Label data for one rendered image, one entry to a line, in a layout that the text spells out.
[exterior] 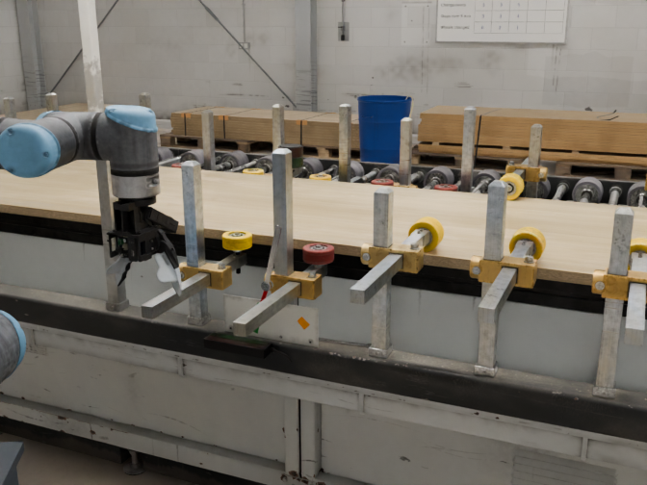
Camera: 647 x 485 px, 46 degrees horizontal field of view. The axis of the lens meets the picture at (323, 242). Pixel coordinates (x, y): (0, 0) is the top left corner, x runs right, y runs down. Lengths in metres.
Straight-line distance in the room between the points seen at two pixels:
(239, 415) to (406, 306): 0.70
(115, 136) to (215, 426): 1.25
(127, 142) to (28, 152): 0.18
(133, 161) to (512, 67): 7.61
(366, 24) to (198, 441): 7.30
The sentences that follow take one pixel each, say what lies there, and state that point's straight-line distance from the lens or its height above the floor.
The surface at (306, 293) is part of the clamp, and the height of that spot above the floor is 0.84.
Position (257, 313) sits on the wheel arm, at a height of 0.86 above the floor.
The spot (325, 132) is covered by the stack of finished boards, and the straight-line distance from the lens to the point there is 8.11.
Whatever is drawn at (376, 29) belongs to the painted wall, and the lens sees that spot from 9.23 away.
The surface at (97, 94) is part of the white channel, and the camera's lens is 3.28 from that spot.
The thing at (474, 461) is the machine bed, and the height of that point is 0.32.
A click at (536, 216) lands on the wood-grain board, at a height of 0.90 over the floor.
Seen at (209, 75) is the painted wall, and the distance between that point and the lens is 10.26.
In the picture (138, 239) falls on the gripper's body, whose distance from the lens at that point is 1.45.
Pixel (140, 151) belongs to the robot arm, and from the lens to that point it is 1.43.
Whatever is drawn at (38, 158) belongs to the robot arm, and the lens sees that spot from 1.34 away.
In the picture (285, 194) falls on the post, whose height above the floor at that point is 1.07.
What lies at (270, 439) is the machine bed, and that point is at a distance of 2.37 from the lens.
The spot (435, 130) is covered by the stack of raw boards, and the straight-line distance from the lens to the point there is 7.72.
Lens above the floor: 1.47
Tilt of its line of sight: 17 degrees down
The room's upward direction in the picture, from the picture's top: straight up
